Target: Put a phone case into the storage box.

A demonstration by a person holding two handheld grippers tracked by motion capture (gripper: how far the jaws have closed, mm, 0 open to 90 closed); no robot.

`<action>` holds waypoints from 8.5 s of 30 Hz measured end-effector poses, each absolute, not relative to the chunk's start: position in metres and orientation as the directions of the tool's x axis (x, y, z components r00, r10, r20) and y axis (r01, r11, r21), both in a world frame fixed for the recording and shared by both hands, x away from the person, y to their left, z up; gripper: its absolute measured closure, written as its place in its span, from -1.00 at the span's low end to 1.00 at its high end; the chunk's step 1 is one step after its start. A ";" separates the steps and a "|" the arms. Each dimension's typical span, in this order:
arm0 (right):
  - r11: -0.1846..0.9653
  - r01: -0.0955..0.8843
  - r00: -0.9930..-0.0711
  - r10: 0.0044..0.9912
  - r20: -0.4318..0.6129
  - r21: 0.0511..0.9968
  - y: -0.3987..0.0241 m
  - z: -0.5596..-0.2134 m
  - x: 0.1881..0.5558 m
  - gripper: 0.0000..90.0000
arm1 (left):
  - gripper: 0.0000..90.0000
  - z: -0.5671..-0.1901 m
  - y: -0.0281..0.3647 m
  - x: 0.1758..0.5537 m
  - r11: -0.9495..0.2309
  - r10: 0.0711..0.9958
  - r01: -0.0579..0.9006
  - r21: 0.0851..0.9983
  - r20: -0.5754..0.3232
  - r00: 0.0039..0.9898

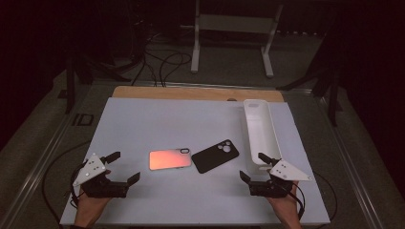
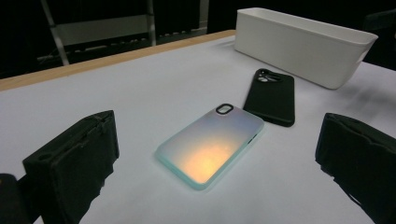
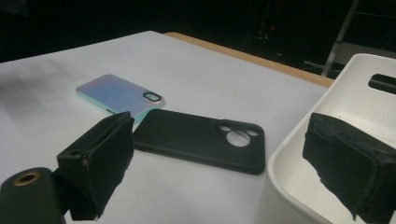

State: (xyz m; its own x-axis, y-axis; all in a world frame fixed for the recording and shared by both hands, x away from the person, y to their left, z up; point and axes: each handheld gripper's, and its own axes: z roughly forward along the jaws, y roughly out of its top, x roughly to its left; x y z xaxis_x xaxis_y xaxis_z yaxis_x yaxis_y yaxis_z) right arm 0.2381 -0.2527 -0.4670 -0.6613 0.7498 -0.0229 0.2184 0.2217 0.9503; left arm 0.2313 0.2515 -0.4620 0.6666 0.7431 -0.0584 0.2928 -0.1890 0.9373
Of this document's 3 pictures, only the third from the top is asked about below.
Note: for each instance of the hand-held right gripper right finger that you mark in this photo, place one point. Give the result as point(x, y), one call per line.
point(351, 161)

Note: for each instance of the white table cover sheet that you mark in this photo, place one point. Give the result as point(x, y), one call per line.
point(202, 81)

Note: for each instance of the iridescent phone case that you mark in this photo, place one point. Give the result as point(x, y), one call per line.
point(118, 93)

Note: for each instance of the white plastic bin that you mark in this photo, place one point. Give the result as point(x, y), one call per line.
point(342, 93)

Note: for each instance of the black phone case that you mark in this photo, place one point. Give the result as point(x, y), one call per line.
point(186, 140)

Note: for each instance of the white metal stand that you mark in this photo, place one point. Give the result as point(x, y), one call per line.
point(337, 43)

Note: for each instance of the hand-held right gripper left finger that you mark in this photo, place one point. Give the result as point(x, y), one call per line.
point(102, 161)

